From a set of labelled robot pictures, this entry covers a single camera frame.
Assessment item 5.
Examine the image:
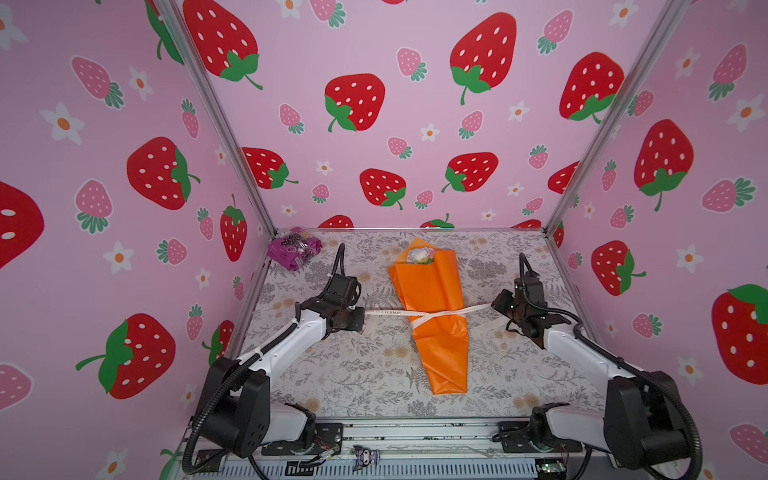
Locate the white ribbon strip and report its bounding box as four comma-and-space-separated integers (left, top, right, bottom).
365, 303, 491, 330

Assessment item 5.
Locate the orange wrapping paper sheet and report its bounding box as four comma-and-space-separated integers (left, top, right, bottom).
388, 239, 469, 395

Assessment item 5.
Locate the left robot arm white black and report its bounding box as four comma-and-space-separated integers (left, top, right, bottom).
181, 244, 365, 475

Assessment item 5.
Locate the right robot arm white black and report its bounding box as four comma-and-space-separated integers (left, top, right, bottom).
491, 255, 703, 479

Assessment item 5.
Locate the purple plastic snack bag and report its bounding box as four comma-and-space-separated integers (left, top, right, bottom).
267, 227, 322, 271

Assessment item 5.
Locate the small purple figure charm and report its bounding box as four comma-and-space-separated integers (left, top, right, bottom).
353, 445, 380, 472

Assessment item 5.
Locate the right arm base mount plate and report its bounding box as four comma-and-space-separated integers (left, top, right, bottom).
492, 419, 584, 454

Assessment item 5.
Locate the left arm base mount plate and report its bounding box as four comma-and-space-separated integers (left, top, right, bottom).
260, 423, 344, 457

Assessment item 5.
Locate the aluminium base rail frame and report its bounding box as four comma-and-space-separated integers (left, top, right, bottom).
161, 415, 682, 480

